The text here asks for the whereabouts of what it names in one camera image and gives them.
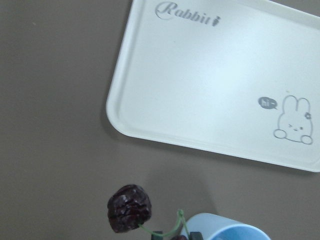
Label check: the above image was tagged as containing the dark cherries pair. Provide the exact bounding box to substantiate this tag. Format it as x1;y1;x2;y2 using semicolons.
107;184;190;240

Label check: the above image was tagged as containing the cream rabbit tray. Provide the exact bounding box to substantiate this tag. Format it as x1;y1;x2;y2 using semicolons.
106;0;320;172

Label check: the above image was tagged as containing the light blue cup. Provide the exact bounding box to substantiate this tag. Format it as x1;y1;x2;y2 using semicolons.
186;213;271;240

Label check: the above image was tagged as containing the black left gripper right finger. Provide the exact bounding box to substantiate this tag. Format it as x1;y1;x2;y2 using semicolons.
189;231;203;240

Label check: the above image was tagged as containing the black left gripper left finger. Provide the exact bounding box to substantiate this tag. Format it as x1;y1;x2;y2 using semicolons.
151;231;163;240

